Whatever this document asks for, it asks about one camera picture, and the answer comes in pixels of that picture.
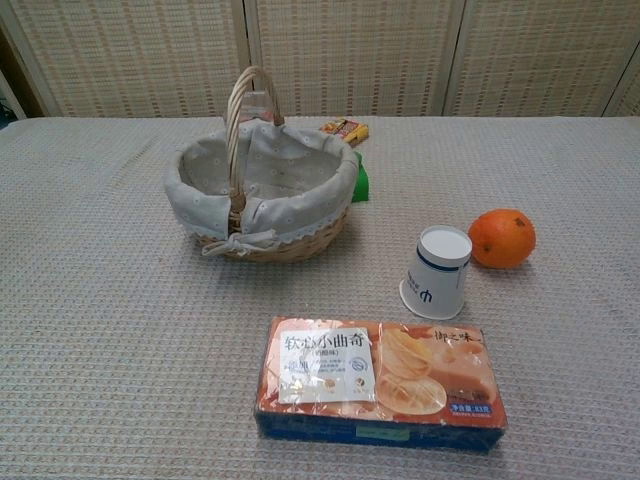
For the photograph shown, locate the wicker basket with cloth liner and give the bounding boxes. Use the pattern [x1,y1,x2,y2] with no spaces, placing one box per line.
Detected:
[164,65,362,264]

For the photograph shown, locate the woven folding screen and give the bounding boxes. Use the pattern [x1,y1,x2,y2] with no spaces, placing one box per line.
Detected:
[0,0,640,120]

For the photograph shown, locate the beige woven tablecloth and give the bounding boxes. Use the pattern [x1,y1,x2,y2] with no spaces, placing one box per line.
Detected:
[0,115,640,480]

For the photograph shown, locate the green box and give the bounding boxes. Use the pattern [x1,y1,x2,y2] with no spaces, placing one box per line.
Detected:
[350,150,372,204]

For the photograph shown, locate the yellow red snack packet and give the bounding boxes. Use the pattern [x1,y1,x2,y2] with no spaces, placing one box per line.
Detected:
[319,116,371,147]

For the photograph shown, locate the white paper cup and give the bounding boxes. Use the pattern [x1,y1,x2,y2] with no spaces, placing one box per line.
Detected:
[398,225,474,320]

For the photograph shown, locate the clear plastic container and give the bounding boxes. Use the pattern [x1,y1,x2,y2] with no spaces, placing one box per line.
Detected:
[240,90,277,125]

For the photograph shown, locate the orange cookie box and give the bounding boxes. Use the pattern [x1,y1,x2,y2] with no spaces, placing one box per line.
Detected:
[252,315,509,455]

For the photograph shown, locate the orange fruit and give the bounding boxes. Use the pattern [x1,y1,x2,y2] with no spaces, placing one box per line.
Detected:
[467,209,537,270]

